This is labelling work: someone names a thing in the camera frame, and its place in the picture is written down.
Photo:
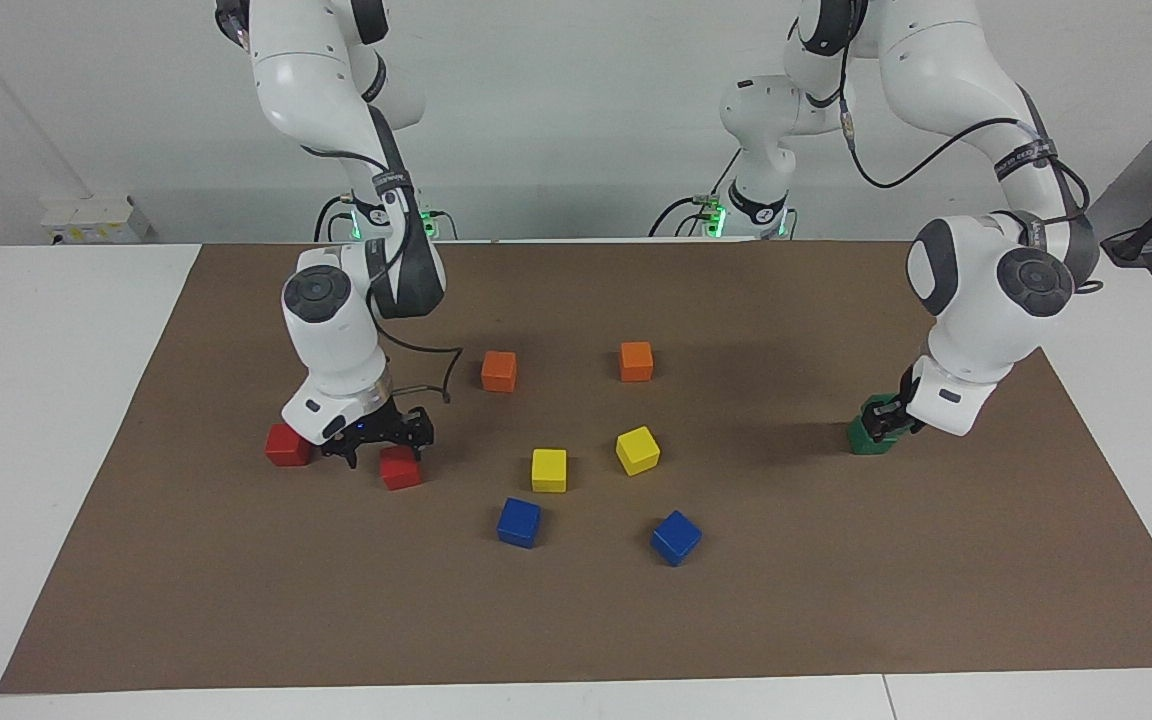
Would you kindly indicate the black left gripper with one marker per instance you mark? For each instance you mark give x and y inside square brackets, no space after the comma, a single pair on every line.
[901,395]

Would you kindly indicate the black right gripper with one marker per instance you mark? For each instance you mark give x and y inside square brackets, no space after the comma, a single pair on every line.
[381,425]

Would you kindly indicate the red wooden cube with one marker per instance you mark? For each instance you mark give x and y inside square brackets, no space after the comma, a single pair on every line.
[401,472]
[286,447]

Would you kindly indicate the green wooden cube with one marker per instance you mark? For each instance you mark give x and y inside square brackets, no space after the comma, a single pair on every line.
[861,442]
[878,402]

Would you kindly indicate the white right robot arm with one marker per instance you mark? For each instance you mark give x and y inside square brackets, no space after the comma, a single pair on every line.
[336,340]

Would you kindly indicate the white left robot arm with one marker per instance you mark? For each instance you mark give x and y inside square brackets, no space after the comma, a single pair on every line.
[976,320]

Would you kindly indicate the orange wooden cube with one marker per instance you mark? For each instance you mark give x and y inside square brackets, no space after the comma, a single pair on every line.
[499,371]
[636,361]

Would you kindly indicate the blue wooden cube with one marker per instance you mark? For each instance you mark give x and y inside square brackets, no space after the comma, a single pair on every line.
[676,538]
[519,523]

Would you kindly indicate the yellow wooden cube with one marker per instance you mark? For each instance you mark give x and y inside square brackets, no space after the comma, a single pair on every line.
[637,451]
[549,470]

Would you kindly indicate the brown table mat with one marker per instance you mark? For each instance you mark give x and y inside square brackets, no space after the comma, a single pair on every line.
[576,620]

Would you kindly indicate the white power strip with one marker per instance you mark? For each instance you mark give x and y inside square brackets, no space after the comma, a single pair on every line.
[96,220]

